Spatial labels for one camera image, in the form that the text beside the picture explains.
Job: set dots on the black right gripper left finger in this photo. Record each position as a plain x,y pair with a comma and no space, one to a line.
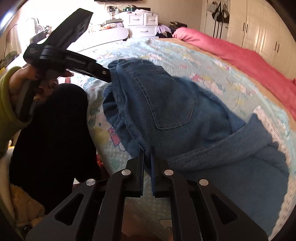
94,211

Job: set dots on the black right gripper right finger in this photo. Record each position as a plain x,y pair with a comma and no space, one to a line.
200,211

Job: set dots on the blue denim lace-trimmed pants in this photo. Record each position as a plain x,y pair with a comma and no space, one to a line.
198,136

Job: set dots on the green sleeved left forearm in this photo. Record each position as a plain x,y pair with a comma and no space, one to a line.
9,124

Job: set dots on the person's left hand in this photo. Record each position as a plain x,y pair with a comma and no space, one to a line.
18,79

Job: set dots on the white bed footboard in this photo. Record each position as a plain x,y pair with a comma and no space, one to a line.
89,40

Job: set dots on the person's black trousers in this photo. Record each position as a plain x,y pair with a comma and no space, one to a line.
55,148

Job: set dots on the white drawer chest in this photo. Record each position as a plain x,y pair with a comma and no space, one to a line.
140,24

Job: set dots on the pink duvet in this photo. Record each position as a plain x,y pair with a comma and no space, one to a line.
247,61

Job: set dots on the hanging bags on door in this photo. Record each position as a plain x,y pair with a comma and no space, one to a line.
219,11

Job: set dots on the white wardrobe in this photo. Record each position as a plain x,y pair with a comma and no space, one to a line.
255,25

